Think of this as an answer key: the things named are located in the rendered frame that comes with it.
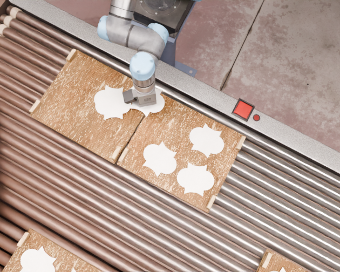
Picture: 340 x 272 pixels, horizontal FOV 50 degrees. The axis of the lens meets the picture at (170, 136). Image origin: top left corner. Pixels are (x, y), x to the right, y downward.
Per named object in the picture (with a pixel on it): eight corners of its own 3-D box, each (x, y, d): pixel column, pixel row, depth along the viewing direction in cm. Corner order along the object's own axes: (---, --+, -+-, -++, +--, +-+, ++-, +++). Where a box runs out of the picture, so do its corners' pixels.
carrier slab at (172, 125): (158, 93, 157) (158, 92, 156) (245, 137, 153) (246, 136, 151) (117, 164, 149) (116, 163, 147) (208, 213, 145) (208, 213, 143)
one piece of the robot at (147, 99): (116, 72, 124) (122, 90, 139) (122, 96, 121) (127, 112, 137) (151, 65, 124) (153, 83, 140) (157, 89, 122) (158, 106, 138)
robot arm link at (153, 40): (137, 15, 117) (124, 45, 114) (170, 26, 116) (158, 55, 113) (138, 28, 124) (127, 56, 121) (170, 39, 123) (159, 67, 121)
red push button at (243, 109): (239, 101, 157) (239, 100, 156) (252, 108, 157) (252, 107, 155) (233, 113, 156) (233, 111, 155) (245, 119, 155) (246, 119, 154)
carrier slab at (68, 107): (76, 50, 162) (75, 48, 160) (157, 94, 157) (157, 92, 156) (30, 116, 154) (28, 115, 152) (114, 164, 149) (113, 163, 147)
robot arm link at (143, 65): (159, 53, 111) (149, 77, 109) (159, 69, 122) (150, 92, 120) (134, 45, 112) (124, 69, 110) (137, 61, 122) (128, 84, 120)
